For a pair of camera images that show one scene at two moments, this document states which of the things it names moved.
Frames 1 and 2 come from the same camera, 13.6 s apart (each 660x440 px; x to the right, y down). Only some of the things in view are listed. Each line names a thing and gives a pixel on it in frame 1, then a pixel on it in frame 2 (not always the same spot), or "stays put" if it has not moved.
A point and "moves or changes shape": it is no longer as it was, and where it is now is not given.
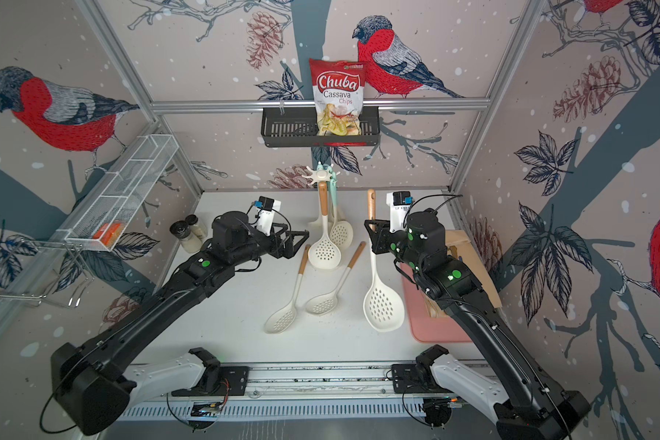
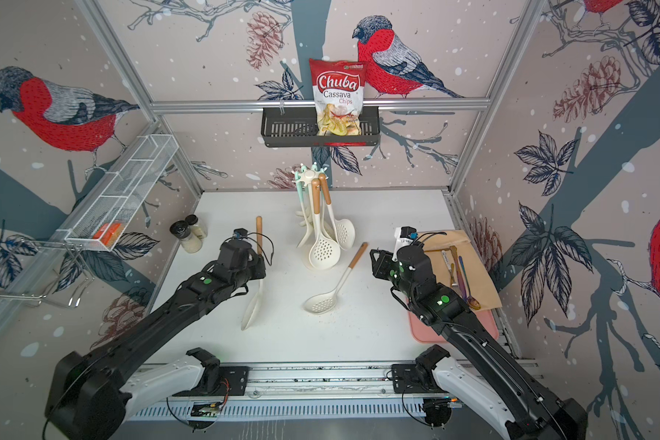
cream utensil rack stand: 321,174 moves or changes shape
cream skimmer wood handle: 284,316 → 251,307
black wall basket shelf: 298,127 stays put
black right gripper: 383,233 → 384,260
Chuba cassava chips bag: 339,91 stays put
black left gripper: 289,249 → 259,263
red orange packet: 108,234 stays put
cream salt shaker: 192,221 stays put
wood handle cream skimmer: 324,303 stays put
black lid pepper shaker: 189,242 stays put
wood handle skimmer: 383,309 → 344,230
